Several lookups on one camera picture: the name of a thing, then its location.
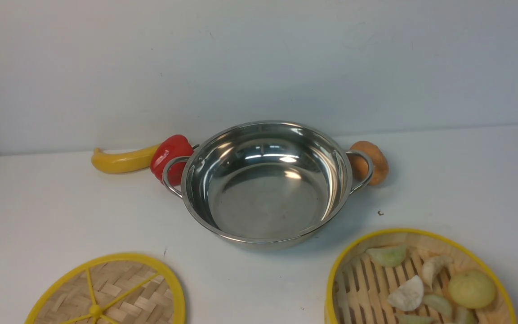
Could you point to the yellow bamboo steamer basket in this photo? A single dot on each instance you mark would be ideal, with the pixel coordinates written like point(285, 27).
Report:
point(357, 288)

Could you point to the pale green toy dumpling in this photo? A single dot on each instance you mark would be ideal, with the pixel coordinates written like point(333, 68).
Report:
point(439, 303)

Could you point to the yellow-green toy bun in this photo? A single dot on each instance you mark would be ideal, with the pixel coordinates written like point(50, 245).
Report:
point(472, 289)

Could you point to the yellow toy banana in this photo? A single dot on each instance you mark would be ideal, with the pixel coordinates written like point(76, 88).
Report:
point(122, 163)

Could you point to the red toy bell pepper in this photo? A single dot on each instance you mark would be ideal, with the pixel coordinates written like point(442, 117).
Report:
point(173, 147)

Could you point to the white folded toy dumpling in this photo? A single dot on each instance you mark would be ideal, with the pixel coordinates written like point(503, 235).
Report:
point(432, 267)

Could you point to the brown toy potato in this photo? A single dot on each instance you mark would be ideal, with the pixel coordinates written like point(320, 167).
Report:
point(379, 161)

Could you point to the stainless steel pot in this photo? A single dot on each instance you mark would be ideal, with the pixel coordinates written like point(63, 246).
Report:
point(267, 184)

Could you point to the yellow bamboo steamer lid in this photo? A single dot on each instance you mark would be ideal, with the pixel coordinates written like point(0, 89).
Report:
point(123, 288)

